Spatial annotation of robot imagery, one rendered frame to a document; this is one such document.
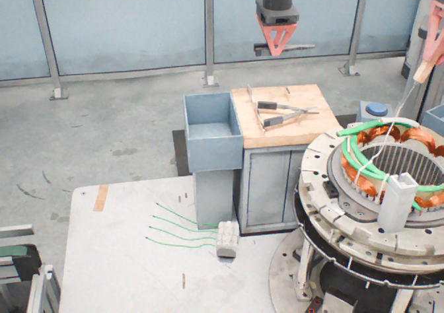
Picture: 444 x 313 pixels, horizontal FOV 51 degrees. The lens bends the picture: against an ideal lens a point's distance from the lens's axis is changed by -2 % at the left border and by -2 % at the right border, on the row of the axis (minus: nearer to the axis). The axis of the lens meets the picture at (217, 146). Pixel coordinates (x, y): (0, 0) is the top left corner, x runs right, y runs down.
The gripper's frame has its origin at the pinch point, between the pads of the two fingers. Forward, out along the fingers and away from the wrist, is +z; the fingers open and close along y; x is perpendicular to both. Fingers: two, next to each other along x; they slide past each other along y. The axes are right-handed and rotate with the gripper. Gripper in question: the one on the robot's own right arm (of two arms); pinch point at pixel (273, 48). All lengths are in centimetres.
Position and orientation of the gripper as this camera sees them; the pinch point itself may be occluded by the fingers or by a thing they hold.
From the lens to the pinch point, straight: 97.6
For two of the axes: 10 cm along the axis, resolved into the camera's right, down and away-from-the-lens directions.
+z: 0.1, 7.9, 6.2
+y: 1.3, 6.1, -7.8
